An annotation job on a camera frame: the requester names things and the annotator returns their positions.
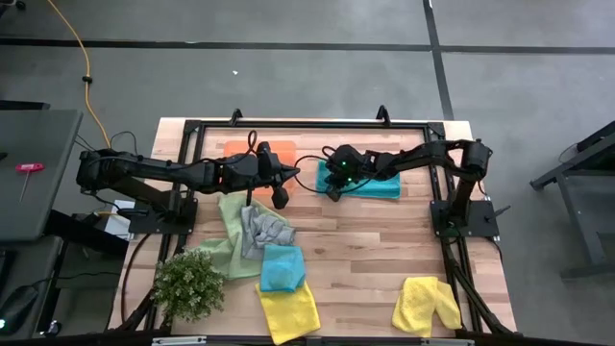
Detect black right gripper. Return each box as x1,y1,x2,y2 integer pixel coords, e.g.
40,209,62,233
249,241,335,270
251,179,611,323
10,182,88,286
324,143,375,189

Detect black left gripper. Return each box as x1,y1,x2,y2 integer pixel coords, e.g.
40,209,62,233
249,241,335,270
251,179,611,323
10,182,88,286
219,142,302,194

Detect blue microfiber towel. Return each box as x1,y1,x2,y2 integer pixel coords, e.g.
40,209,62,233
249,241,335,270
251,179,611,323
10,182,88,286
258,243,308,293
315,160,402,200

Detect orange plastic tray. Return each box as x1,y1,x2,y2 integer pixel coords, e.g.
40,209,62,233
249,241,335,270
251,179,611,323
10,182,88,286
223,139,298,197

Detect grey microfiber towel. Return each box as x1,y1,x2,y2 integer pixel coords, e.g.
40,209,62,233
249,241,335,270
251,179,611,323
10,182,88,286
239,205,297,261

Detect light green microfiber towel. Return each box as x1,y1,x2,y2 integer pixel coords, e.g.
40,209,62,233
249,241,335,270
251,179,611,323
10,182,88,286
191,191,289,281

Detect yellow microfiber towel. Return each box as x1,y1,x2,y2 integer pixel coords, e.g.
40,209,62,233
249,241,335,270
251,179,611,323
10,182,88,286
391,276,462,338
254,281,322,346

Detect small green potted plant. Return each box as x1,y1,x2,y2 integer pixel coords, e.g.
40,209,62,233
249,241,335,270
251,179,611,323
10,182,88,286
152,248,227,324

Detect white paper sheet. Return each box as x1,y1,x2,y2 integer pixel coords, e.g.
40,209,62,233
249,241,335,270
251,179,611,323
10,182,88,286
103,199,136,240

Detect dark low desk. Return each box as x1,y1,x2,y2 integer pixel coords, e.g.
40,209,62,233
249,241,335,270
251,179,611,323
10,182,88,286
0,210,131,337

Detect grey desk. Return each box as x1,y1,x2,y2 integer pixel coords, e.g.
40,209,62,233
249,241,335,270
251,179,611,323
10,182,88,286
0,109,84,241

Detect black side table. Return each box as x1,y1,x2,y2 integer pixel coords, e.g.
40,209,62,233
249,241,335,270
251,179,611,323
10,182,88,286
529,119,615,281

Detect black computer mouse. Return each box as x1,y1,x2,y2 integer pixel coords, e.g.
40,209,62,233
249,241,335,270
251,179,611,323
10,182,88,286
0,284,39,335

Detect black right camera cable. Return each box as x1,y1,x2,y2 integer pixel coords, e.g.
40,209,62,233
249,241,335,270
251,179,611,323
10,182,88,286
293,154,337,196

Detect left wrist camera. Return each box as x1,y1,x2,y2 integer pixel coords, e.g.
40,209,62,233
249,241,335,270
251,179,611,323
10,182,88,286
270,185,291,210

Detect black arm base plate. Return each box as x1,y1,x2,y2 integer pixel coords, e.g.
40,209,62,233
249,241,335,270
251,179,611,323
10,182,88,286
430,199,501,239
127,196,199,235

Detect yellow floor cable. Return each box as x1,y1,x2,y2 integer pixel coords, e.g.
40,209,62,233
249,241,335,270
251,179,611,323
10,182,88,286
46,0,112,136

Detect red T-handle tool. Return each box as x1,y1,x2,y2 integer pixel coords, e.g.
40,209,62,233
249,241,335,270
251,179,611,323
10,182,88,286
14,161,45,203

